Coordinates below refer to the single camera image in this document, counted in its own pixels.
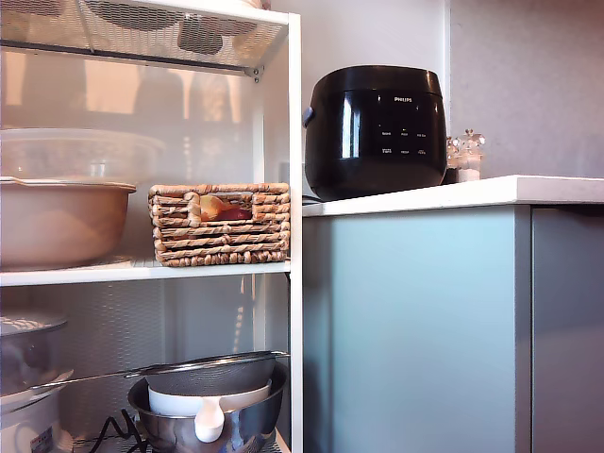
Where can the clear plastic microwave lid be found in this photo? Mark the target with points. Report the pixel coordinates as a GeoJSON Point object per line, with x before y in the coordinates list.
{"type": "Point", "coordinates": [71, 151]}

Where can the white metal shelf unit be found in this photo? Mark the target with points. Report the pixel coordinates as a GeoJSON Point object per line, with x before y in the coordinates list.
{"type": "Point", "coordinates": [295, 236]}

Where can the steel pot with lid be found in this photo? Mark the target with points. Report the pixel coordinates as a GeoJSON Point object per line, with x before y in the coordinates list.
{"type": "Point", "coordinates": [28, 349]}

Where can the red onion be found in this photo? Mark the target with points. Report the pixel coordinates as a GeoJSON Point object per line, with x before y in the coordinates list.
{"type": "Point", "coordinates": [234, 214]}

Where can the woven wicker basket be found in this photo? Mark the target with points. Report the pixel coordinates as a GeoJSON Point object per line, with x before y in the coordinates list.
{"type": "Point", "coordinates": [222, 240]}

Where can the yellow onion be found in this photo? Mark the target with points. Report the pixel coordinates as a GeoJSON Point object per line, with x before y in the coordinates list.
{"type": "Point", "coordinates": [210, 206]}

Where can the black Philips rice cooker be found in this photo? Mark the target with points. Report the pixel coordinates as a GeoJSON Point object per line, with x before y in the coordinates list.
{"type": "Point", "coordinates": [373, 137]}

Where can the teal kitchen cabinet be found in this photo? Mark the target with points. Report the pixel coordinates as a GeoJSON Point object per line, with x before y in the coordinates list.
{"type": "Point", "coordinates": [415, 330]}

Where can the clear pepper grinder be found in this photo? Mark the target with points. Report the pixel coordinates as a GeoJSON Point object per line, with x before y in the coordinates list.
{"type": "Point", "coordinates": [452, 162]}

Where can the metal mesh strainer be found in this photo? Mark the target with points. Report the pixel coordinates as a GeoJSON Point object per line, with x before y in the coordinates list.
{"type": "Point", "coordinates": [212, 375]}

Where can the clear salt grinder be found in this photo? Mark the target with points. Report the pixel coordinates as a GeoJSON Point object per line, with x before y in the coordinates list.
{"type": "Point", "coordinates": [470, 160]}

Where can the stainless steel mixing bowl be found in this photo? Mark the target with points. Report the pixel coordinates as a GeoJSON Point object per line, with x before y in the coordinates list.
{"type": "Point", "coordinates": [255, 420]}

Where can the grey rectangular container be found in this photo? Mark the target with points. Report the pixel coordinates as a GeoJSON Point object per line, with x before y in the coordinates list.
{"type": "Point", "coordinates": [200, 37]}

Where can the white plastic scoop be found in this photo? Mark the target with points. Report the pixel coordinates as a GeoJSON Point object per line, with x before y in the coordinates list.
{"type": "Point", "coordinates": [209, 422]}

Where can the white ceramic bowl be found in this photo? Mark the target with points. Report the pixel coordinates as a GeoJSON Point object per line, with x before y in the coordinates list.
{"type": "Point", "coordinates": [165, 401]}

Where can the large beige bowl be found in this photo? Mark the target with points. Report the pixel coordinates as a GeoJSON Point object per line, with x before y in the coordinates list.
{"type": "Point", "coordinates": [61, 222]}

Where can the white rice cooker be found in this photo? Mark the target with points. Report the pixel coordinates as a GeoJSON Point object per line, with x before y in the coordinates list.
{"type": "Point", "coordinates": [28, 424]}

